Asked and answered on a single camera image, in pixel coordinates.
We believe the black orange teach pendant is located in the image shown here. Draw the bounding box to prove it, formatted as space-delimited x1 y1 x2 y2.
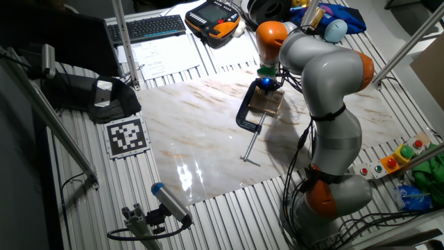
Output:
185 0 241 49

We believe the black camera cable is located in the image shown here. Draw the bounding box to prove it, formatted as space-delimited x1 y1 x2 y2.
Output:
106 222 192 242

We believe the aluminium frame post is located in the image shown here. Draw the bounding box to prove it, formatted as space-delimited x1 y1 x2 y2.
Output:
300 0 322 31
397 142 444 174
0 44 100 190
111 0 141 91
371 1 444 90

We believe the golden metal bracket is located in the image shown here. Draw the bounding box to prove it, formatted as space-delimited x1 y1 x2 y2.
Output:
308 6 326 31

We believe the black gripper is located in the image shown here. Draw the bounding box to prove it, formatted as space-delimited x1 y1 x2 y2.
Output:
255 76 284 94

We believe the light blue rounded mouse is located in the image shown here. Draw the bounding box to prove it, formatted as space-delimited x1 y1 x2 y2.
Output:
323 19 348 44

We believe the black computer monitor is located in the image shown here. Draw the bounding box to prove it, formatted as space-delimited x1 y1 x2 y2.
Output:
0 3 122 77

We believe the green gripper mounting flange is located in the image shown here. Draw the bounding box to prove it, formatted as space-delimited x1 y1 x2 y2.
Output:
256 65 278 78

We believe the green cloth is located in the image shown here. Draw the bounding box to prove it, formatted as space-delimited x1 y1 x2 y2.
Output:
411 142 444 209

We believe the green button yellow box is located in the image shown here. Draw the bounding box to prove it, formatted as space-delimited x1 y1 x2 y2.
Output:
393 144 416 166

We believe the red button orange box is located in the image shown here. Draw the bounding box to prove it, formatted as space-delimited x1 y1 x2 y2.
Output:
379 154 401 174

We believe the small red button white box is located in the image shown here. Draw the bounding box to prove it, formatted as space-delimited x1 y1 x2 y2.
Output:
353 162 374 181

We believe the small grey white box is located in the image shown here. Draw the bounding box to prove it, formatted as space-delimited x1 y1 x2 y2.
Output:
94 80 114 108

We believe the black C-clamp steel screw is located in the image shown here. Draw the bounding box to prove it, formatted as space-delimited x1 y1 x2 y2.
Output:
235 79 270 167

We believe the small wooden sliding window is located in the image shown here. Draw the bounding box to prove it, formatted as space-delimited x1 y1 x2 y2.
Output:
248 86 285 116

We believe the marble pattern mat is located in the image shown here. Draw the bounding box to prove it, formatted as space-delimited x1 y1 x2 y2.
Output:
136 64 405 206

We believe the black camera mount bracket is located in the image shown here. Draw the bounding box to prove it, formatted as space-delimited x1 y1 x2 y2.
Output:
145 204 168 235

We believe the black computer keyboard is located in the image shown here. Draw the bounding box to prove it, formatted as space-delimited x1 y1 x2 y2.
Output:
106 14 187 45

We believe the black white fiducial marker board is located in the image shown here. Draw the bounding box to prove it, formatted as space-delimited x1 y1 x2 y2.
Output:
103 115 151 160

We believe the black filament spool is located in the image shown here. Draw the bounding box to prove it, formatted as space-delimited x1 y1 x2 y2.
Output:
246 0 294 31

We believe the red button grey box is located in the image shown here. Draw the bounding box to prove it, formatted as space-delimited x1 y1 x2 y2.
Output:
405 137 426 156

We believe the small green button white box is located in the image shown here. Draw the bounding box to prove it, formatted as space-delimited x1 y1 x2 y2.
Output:
369 160 388 178

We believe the black fabric bag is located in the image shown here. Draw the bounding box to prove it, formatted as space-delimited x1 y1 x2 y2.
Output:
41 72 142 125

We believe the brown cardboard box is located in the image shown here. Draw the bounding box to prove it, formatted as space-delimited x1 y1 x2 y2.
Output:
409 41 444 112

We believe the short aluminium profile stand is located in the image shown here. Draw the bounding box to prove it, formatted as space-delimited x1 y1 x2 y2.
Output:
121 203 164 250

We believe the silver camera blue end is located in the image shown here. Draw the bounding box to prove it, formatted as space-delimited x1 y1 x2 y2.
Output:
151 182 194 228

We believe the aluminium frame beam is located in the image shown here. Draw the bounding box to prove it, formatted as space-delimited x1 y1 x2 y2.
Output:
341 217 444 250

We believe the thin black cable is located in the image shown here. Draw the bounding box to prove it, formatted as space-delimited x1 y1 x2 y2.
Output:
60 172 86 250

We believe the blue cloth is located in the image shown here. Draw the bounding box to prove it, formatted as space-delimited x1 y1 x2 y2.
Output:
287 2 367 35

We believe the silver depth camera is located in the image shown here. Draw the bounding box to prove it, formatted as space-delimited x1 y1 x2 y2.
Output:
40 43 57 80

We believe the blue plastic bag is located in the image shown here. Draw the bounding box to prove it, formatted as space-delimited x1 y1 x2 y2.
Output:
393 183 433 212

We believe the white printed paper sheet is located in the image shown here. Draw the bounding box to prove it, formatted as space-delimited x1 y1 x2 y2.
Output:
133 34 203 81
207 34 258 69

